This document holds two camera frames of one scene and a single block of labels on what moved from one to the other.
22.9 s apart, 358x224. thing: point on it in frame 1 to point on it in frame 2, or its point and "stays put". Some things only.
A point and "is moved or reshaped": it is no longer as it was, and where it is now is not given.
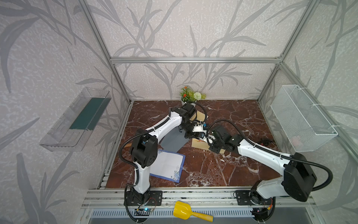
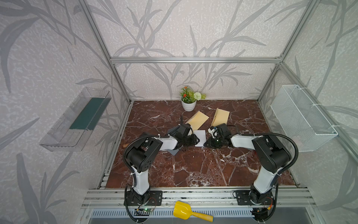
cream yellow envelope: x=200 y=143 is moved or reshaped
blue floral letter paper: x=168 y=165 to x=201 y=135
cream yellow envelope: x=200 y=116 stays put
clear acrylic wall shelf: x=68 y=131 stays put
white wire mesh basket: x=304 y=128 stays put
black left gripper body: x=188 y=128 to x=189 y=141
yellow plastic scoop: x=184 y=211 stays put
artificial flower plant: x=188 y=95 stays put
